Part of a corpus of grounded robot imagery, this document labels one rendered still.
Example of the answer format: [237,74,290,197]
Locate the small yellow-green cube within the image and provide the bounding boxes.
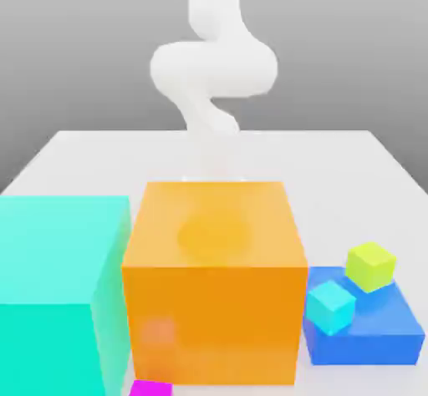
[344,241,398,294]

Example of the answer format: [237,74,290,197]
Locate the small cyan cube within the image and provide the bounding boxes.
[304,279,357,338]

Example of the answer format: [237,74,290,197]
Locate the large turquoise box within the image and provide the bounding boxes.
[0,195,132,396]

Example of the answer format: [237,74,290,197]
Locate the small magenta cube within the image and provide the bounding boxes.
[129,379,174,396]

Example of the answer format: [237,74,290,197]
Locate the large blue box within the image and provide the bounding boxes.
[301,266,426,367]

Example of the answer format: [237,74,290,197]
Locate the large orange box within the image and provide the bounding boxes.
[120,180,309,387]

